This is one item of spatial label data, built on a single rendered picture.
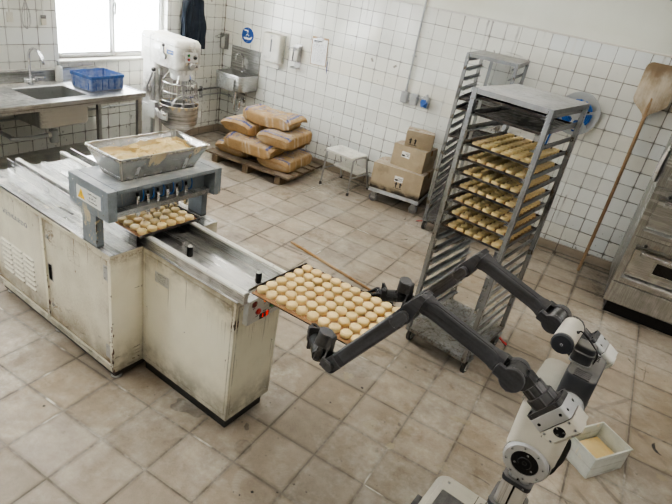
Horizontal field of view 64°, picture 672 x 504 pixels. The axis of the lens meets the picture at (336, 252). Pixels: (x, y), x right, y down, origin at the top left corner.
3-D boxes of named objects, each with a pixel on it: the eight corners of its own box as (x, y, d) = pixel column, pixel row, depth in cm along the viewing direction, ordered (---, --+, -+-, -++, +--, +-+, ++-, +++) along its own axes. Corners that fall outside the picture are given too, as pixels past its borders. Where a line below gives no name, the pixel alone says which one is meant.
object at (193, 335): (141, 369, 317) (141, 236, 276) (186, 345, 344) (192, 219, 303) (224, 434, 285) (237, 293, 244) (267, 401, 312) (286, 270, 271)
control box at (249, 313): (241, 323, 257) (243, 299, 251) (274, 305, 276) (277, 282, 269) (246, 327, 256) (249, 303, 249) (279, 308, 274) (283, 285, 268)
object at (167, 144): (88, 157, 266) (87, 145, 263) (175, 143, 307) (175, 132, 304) (121, 174, 254) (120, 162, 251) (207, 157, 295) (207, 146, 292)
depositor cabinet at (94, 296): (-2, 289, 361) (-18, 173, 323) (96, 258, 416) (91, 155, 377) (113, 385, 303) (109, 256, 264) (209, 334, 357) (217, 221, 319)
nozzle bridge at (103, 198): (71, 231, 279) (67, 170, 263) (181, 201, 334) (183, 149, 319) (109, 256, 264) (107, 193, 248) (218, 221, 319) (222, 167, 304)
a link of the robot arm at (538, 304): (468, 248, 208) (480, 240, 215) (453, 272, 217) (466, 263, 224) (566, 325, 192) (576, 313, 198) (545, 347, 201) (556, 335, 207)
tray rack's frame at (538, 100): (462, 374, 359) (557, 111, 277) (401, 336, 385) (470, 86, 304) (502, 338, 405) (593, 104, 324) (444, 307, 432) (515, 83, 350)
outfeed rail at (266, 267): (60, 160, 360) (59, 150, 357) (64, 159, 362) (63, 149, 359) (285, 285, 268) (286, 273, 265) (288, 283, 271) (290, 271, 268)
